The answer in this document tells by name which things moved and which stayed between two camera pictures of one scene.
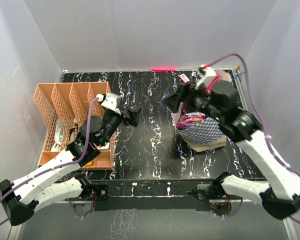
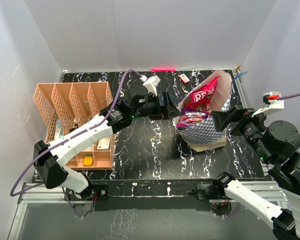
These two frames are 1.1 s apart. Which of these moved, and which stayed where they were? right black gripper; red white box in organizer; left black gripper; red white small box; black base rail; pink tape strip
Moved: right black gripper; left black gripper
Stayed: red white small box; red white box in organizer; pink tape strip; black base rail
